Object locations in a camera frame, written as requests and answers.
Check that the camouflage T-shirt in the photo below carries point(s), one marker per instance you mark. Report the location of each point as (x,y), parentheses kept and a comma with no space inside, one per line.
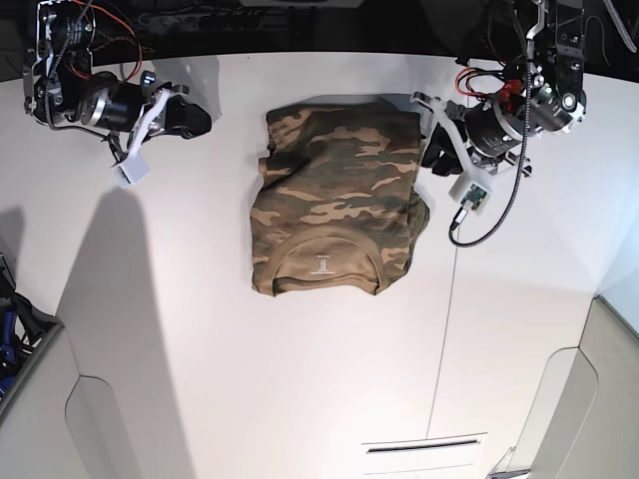
(338,204)

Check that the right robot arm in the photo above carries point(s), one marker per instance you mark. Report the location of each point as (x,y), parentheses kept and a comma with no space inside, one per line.
(64,92)

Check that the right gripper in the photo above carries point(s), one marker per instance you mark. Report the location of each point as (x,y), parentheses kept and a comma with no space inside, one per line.
(117,107)

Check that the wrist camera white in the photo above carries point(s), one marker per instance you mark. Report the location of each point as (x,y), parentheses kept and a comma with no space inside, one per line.
(472,190)
(130,171)

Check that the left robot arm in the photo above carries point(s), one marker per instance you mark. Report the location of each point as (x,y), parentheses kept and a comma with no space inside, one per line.
(523,66)

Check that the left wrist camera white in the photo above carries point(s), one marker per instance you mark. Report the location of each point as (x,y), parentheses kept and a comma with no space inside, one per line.
(472,190)

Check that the black power strip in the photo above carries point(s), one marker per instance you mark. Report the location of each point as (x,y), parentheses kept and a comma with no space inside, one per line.
(233,21)

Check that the blue and black items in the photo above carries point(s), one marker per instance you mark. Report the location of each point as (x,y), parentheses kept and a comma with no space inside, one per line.
(15,348)

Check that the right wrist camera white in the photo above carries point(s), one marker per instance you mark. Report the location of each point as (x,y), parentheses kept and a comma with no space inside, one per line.
(130,171)

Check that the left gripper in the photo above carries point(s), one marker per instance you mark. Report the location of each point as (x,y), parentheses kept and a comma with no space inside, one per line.
(490,133)

